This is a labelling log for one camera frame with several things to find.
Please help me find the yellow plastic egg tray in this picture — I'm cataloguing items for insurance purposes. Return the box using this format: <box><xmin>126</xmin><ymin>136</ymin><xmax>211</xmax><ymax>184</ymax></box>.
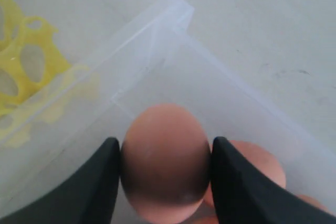
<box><xmin>1</xmin><ymin>0</ymin><xmax>99</xmax><ymax>149</ymax></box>

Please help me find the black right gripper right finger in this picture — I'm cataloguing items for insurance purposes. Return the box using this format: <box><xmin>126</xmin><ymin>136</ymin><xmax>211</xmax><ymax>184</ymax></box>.
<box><xmin>211</xmin><ymin>136</ymin><xmax>335</xmax><ymax>224</ymax></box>

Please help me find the brown egg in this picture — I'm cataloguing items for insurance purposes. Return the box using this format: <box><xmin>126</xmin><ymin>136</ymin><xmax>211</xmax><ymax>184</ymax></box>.
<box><xmin>297</xmin><ymin>195</ymin><xmax>328</xmax><ymax>212</ymax></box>
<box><xmin>203</xmin><ymin>140</ymin><xmax>287</xmax><ymax>206</ymax></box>
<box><xmin>121</xmin><ymin>103</ymin><xmax>211</xmax><ymax>223</ymax></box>

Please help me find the clear plastic bin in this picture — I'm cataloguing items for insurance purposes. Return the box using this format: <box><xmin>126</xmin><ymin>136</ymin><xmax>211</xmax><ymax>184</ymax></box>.
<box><xmin>1</xmin><ymin>0</ymin><xmax>335</xmax><ymax>218</ymax></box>

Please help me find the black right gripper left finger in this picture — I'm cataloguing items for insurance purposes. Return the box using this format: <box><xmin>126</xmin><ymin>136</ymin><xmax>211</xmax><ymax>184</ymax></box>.
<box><xmin>1</xmin><ymin>137</ymin><xmax>120</xmax><ymax>224</ymax></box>

